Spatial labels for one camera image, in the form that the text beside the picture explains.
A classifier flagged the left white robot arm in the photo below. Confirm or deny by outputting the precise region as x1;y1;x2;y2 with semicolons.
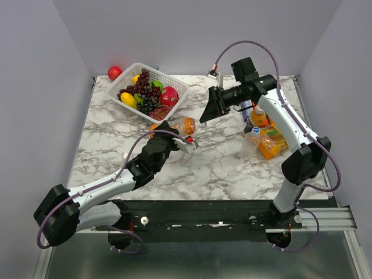
33;121;193;249

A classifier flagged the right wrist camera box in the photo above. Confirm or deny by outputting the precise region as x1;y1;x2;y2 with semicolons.
206;64;224;88

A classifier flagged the purple cable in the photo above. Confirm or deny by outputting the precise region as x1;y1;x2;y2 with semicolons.
36;129;194;254
213;40;342;253

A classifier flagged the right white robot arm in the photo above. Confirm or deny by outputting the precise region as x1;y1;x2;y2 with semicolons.
199;58;331;228

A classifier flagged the white plastic fruit basket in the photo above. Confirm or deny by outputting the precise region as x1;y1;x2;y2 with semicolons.
107;63;189;124

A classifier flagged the pink dragon fruit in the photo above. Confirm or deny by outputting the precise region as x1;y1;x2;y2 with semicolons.
159;86;179;107

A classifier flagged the black grape bunch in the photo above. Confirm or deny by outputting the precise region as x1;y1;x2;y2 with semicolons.
137;98;158;115

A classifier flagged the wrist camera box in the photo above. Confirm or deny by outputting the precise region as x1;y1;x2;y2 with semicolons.
173;136;199;154
206;64;224;88

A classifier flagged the orange snack bag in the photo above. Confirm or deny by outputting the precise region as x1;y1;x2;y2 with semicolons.
259;121;288;160

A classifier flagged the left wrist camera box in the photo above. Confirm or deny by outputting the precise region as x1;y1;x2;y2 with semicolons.
173;136;199;154

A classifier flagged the blue toothpaste box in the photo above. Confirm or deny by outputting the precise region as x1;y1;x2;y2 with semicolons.
240;101;252;122

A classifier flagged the dark purple grape bunch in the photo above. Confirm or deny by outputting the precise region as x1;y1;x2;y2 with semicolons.
117;68;162;100

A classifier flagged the blue white bottle cap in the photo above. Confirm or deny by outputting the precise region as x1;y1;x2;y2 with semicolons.
251;127;260;135

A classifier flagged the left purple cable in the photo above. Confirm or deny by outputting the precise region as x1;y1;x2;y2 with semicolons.
36;129;194;254

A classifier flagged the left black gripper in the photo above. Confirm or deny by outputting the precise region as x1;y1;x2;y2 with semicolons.
153;121;184;174

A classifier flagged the red apple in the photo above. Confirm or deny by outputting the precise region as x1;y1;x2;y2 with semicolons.
108;66;122;81

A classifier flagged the tall orange drink bottle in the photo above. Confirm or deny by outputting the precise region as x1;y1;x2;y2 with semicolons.
149;117;206;137

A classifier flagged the green apple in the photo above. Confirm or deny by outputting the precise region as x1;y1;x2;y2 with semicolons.
150;80;163;91

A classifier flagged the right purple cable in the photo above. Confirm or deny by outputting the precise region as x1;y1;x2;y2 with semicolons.
213;40;342;253

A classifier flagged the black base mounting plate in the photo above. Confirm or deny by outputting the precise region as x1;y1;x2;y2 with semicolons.
108;200;302;247

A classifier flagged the yellow lemon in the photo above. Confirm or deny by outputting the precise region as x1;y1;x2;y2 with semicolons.
132;74;140;85

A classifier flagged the small orange juice bottle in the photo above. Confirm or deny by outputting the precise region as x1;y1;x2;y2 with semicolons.
242;106;269;137

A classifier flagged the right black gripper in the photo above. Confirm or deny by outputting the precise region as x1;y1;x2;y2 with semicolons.
199;84;248;123

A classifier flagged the clear plastic bottle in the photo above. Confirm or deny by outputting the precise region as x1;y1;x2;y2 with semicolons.
239;132;260;158

